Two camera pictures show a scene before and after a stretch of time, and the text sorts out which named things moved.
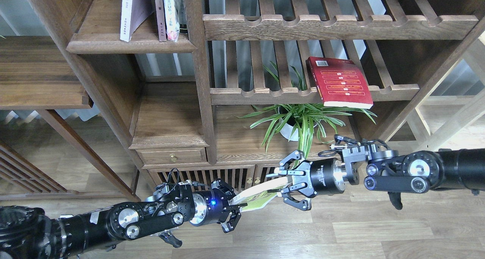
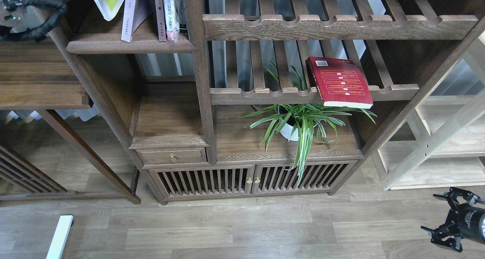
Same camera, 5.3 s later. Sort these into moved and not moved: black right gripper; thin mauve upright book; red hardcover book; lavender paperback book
Moved: black right gripper
Not moved: red hardcover book; thin mauve upright book; lavender paperback book
